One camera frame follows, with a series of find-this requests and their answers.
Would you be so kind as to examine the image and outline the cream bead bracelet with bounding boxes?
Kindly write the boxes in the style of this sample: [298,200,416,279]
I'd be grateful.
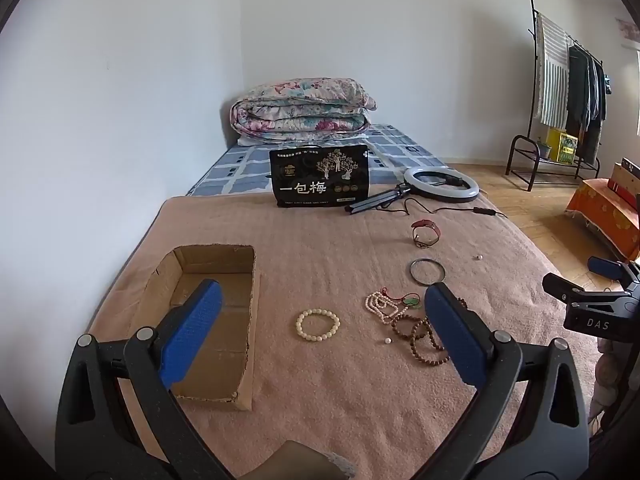
[294,308,342,344]

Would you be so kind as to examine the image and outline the pearl necklace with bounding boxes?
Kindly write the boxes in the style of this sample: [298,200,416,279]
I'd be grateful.
[364,290,403,326]

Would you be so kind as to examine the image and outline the dark hanging clothes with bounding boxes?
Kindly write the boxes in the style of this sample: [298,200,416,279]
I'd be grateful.
[566,44,608,165]

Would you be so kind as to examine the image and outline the blue checked bed sheet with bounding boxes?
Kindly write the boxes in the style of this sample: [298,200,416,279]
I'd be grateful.
[185,122,450,198]

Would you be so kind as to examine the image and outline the open cardboard box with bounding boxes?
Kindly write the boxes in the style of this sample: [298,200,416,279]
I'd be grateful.
[130,244,258,411]

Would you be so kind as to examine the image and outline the striped hanging cloth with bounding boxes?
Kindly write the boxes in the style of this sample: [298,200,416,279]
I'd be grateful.
[534,11,572,131]

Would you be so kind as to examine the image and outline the books on orange box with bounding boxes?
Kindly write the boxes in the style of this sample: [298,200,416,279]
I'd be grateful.
[608,157,640,209]

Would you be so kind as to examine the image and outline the right gloved hand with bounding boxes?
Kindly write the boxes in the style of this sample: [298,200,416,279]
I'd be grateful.
[588,338,630,422]

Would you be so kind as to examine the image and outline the folded floral quilt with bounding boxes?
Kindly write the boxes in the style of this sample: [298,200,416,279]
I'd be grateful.
[229,77,378,143]

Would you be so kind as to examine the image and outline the folded tripod stand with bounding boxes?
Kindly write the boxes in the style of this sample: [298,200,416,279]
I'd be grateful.
[345,184,411,214]

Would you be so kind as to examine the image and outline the black ring light cable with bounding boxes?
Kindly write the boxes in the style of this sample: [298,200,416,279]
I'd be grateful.
[402,197,509,219]

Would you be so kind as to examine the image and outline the yellow green box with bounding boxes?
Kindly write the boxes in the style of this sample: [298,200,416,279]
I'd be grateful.
[546,128,578,165]

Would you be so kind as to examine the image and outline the orange covered box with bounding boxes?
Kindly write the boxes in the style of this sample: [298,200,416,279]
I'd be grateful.
[565,179,639,260]

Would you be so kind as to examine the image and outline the red cord jade pendant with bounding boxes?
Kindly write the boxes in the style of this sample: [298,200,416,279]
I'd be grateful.
[380,287,421,309]

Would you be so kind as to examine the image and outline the black clothes rack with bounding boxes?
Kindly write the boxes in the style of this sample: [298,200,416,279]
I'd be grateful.
[506,9,611,191]

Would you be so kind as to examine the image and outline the dark metal bangle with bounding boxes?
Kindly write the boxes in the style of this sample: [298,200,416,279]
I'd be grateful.
[408,258,446,287]

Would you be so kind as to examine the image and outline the red strap wristwatch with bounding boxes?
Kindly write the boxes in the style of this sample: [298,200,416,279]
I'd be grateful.
[411,219,442,248]

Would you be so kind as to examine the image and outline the white ring light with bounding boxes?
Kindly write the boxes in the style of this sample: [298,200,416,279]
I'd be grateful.
[404,167,480,203]

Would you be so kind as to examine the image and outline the black snack bag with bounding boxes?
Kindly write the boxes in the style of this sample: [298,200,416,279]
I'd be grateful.
[269,144,370,208]

